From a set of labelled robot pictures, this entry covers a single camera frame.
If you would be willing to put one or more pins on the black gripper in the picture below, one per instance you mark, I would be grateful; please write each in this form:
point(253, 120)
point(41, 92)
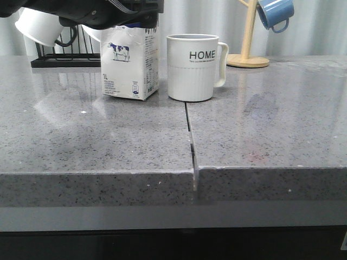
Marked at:
point(96, 14)

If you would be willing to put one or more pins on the black wire mug rack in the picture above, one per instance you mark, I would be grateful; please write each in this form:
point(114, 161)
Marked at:
point(83, 52)

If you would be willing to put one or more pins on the blue enamel mug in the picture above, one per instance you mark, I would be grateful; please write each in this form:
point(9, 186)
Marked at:
point(273, 12)

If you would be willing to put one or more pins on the white mug black handle left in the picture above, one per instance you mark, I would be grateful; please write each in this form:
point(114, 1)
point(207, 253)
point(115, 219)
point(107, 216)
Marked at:
point(43, 28)

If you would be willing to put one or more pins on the wooden mug tree stand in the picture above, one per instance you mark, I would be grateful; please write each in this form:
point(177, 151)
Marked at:
point(244, 59)

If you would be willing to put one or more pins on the white mug black handle right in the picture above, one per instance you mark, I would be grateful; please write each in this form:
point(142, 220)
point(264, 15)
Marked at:
point(93, 33)

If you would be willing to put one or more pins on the white HOME mug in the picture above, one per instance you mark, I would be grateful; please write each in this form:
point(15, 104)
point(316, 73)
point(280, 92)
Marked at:
point(196, 65)

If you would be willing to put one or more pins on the white mug black handle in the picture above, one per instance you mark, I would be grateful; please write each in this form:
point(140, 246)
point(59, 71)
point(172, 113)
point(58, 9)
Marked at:
point(43, 28)
point(93, 33)

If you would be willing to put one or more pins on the white milk carton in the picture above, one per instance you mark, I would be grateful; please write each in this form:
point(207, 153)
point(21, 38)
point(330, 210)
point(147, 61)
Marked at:
point(129, 61)

